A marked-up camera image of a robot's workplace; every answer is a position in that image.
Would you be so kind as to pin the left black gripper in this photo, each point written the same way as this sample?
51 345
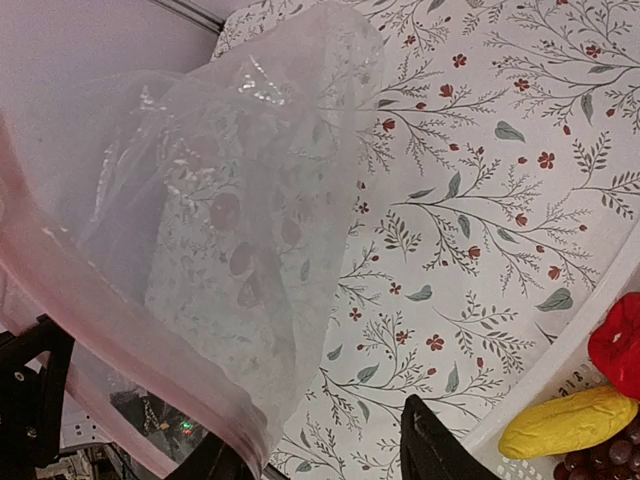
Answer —
34 370

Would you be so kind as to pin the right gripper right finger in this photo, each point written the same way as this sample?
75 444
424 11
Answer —
429 451

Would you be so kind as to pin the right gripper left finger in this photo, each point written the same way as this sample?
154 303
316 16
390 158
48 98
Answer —
212 459

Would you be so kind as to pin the yellow corn front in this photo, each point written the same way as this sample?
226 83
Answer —
567 424

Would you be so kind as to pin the red bell pepper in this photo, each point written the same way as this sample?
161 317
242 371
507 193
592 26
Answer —
613 347

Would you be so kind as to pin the clear zip top bag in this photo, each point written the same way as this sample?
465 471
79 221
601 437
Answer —
187 230

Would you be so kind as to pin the white plastic basket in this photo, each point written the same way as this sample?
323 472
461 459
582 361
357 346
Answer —
563 369

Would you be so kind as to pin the dark red grapes bunch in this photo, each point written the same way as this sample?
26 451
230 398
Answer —
614 459

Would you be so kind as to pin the floral tablecloth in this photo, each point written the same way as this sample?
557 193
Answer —
504 156

